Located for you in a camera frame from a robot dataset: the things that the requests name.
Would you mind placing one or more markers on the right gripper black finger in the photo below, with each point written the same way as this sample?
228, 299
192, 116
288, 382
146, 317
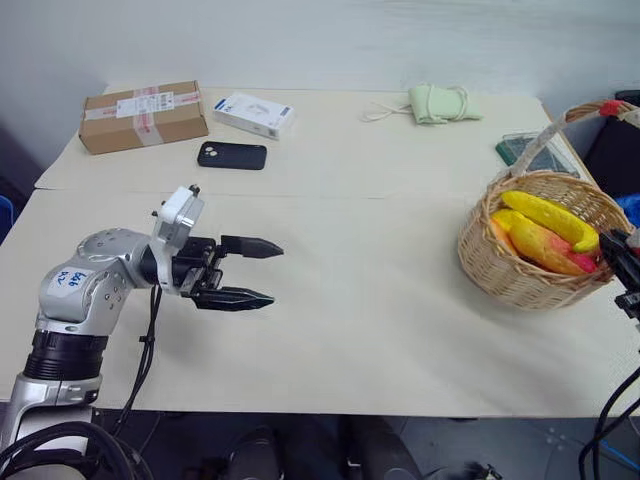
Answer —
614, 247
629, 305

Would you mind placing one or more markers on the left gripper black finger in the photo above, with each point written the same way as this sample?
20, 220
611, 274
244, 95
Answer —
235, 299
255, 247

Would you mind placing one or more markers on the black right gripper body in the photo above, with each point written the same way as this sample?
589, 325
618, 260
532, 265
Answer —
631, 275

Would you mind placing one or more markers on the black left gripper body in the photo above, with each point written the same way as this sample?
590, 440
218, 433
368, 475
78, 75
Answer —
197, 267

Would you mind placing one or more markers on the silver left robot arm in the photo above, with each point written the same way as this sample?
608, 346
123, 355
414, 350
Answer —
75, 295

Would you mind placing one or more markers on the blue plastic bag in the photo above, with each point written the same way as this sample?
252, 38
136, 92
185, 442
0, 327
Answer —
630, 210

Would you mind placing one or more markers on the yellow and red mango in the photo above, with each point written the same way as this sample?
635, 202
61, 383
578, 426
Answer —
540, 245

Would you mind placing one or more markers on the yellow banana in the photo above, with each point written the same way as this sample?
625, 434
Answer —
547, 215

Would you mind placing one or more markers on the black phone case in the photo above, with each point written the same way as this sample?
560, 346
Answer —
231, 155

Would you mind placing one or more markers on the black bin beside table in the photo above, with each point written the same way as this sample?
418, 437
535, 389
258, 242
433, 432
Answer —
615, 150

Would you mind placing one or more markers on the orange yellow fruit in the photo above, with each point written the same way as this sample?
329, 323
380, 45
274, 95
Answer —
501, 227

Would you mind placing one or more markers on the white and blue product box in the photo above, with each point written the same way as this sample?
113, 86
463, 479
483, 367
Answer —
252, 114

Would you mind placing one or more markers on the dark rounded shape under table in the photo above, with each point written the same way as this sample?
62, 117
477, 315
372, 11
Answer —
252, 452

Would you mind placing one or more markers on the taped brown cardboard box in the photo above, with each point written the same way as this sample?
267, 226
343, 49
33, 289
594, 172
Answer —
142, 117

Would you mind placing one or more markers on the blue object at table side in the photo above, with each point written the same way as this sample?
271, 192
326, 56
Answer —
4, 220

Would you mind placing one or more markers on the pale green cloth pouch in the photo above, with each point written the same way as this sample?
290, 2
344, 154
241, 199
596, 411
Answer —
442, 104

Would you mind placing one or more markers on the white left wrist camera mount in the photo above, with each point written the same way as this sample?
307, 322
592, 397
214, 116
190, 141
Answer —
178, 212

